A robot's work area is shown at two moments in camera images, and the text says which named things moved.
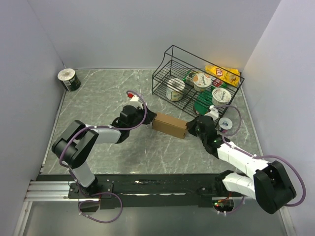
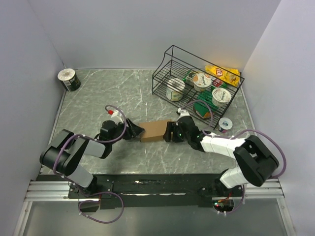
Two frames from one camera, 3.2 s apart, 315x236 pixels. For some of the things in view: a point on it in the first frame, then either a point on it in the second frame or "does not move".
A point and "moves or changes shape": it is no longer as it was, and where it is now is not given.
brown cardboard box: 171,125 moves or changes shape
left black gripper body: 140,114 → 119,129
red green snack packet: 218,82 does not move
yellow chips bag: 229,75 does not move
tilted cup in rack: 174,90 does not move
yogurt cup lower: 221,97 does not move
